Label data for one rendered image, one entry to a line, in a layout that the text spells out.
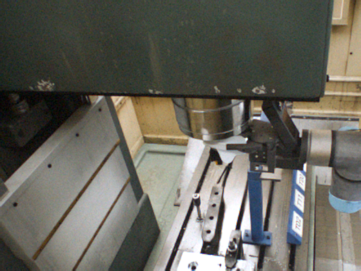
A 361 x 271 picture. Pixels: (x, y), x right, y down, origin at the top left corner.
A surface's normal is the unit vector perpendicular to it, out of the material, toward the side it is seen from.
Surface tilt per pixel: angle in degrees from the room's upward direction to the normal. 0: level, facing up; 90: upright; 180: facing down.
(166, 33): 90
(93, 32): 90
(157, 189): 0
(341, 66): 90
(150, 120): 90
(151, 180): 0
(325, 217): 8
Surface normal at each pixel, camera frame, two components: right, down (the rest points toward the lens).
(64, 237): 0.96, 0.07
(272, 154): -0.23, 0.63
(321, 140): -0.17, -0.41
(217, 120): 0.08, 0.62
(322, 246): -0.07, -0.85
